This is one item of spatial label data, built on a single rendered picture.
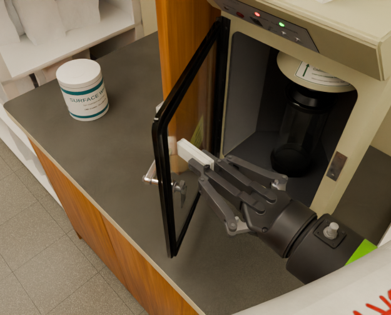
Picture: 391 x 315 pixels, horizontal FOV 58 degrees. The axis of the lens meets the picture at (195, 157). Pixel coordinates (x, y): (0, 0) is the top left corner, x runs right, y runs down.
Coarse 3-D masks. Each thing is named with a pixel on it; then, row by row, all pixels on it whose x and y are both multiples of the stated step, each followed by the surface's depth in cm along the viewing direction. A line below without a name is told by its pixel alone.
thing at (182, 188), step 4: (176, 184) 62; (180, 184) 61; (184, 184) 62; (176, 188) 61; (180, 188) 61; (184, 188) 61; (180, 192) 61; (184, 192) 61; (180, 196) 62; (184, 196) 64; (184, 200) 65
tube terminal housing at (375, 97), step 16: (256, 32) 62; (288, 48) 59; (304, 48) 57; (320, 64) 56; (336, 64) 54; (352, 80) 54; (368, 80) 52; (368, 96) 53; (384, 96) 54; (224, 112) 81; (352, 112) 57; (368, 112) 55; (384, 112) 62; (352, 128) 58; (368, 128) 59; (352, 144) 60; (368, 144) 69; (352, 160) 65; (352, 176) 78; (320, 192) 72; (336, 192) 73; (320, 208) 75
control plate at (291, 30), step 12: (216, 0) 56; (228, 0) 52; (228, 12) 60; (240, 12) 55; (252, 12) 51; (264, 12) 47; (264, 24) 54; (276, 24) 50; (288, 24) 46; (288, 36) 52; (300, 36) 48; (312, 48) 51
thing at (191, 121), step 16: (208, 32) 61; (192, 64) 54; (208, 64) 64; (208, 80) 67; (192, 96) 58; (208, 96) 70; (160, 112) 47; (176, 112) 52; (192, 112) 61; (208, 112) 74; (176, 128) 54; (192, 128) 64; (208, 128) 78; (176, 144) 57; (208, 144) 82; (176, 160) 59; (160, 176) 53; (176, 176) 62; (192, 176) 74; (160, 192) 57; (176, 192) 64; (192, 192) 78; (176, 208) 68; (176, 224) 71; (176, 240) 75
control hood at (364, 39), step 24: (240, 0) 49; (264, 0) 44; (288, 0) 42; (312, 0) 42; (336, 0) 42; (360, 0) 42; (384, 0) 42; (312, 24) 41; (336, 24) 39; (360, 24) 38; (384, 24) 38; (336, 48) 45; (360, 48) 40; (384, 48) 38; (384, 72) 45
